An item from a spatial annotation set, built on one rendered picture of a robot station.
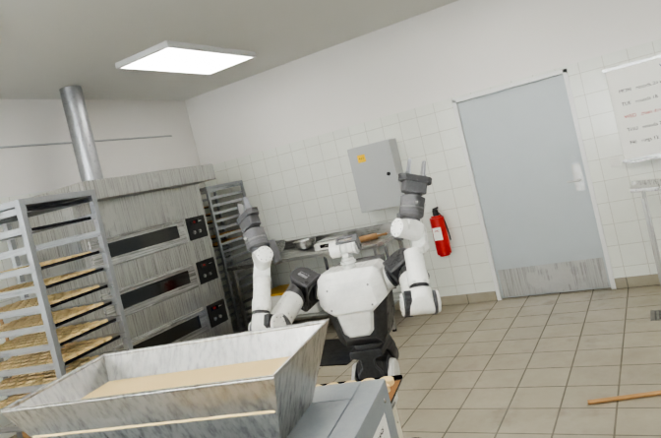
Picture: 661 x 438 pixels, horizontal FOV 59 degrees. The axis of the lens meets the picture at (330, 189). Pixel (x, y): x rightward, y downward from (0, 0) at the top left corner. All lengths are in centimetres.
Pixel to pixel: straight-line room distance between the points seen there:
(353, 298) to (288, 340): 103
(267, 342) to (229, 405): 26
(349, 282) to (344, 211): 439
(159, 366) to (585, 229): 499
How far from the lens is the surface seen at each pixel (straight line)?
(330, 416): 111
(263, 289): 220
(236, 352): 127
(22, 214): 290
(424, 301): 198
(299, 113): 676
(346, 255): 227
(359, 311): 224
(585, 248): 597
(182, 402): 105
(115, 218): 530
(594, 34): 582
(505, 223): 603
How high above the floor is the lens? 159
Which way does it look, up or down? 1 degrees down
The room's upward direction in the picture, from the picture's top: 13 degrees counter-clockwise
